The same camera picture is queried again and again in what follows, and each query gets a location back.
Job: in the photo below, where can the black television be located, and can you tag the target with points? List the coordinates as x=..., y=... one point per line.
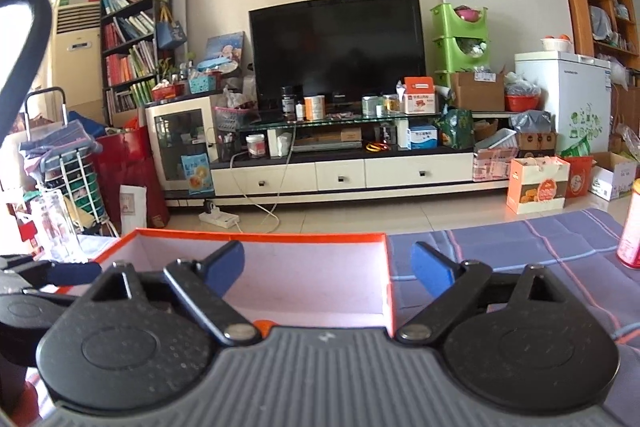
x=340, y=52

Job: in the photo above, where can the orange white carton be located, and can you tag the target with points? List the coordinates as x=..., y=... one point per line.
x=419, y=99

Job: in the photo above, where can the white bowl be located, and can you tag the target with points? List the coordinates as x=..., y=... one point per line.
x=556, y=44

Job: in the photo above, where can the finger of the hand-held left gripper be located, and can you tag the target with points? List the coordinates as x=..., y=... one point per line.
x=70, y=273

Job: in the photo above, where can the brown cardboard box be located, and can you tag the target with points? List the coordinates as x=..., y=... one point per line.
x=477, y=94

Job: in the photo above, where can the white chest freezer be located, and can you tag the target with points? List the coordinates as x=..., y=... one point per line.
x=560, y=102

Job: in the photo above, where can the green snack bag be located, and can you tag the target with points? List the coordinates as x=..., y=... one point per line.
x=456, y=131

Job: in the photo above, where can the white power strip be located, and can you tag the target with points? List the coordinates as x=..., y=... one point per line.
x=219, y=219

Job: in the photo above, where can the standing air conditioner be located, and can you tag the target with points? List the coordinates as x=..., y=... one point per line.
x=77, y=57

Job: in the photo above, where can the clear glass bottle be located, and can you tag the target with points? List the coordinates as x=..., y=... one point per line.
x=55, y=227

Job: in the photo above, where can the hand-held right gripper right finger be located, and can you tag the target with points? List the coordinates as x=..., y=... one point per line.
x=431, y=267

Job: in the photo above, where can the silver disc player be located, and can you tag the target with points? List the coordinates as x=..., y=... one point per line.
x=327, y=146

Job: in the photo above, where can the black bookshelf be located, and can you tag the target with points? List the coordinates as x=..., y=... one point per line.
x=127, y=57

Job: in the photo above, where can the teal plastic basket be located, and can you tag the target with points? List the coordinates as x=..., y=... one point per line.
x=204, y=83

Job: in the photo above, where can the framed picture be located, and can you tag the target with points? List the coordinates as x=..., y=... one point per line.
x=225, y=47

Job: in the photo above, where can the orange cardboard box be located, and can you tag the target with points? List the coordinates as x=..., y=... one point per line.
x=310, y=267

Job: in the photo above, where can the white TV cabinet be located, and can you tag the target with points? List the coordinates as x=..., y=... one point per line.
x=340, y=174

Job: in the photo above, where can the blue hanging gift bag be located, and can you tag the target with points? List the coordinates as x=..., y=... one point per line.
x=171, y=34

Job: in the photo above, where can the blue snack packet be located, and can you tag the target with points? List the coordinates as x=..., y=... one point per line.
x=197, y=174

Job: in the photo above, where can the red printed can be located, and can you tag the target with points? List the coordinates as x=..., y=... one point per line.
x=631, y=232

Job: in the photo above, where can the dark glass jar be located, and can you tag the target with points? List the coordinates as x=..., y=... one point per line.
x=288, y=103

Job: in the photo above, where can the small open cardboard box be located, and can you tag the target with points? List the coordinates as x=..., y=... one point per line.
x=612, y=177

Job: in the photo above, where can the white orange tin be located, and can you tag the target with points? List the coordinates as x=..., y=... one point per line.
x=315, y=108

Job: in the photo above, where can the blue white box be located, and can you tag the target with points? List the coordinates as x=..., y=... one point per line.
x=422, y=138

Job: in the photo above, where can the blue plaid tablecloth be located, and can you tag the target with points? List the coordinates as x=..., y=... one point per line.
x=525, y=247

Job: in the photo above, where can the pink plastic basket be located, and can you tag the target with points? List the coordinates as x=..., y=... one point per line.
x=232, y=118

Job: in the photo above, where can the red paper bag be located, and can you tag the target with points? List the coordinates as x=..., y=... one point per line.
x=132, y=157

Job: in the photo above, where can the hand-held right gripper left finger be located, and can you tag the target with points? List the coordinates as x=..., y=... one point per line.
x=223, y=264

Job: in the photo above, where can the white pink jar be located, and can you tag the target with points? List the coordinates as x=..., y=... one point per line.
x=255, y=146

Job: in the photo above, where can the orange gift box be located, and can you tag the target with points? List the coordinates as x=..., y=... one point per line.
x=580, y=179

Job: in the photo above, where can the red plastic basin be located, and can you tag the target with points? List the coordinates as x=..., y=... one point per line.
x=522, y=103

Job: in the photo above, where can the white orange gift bag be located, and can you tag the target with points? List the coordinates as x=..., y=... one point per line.
x=537, y=189

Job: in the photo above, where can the green stacked storage bins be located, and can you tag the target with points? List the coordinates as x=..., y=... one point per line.
x=452, y=52

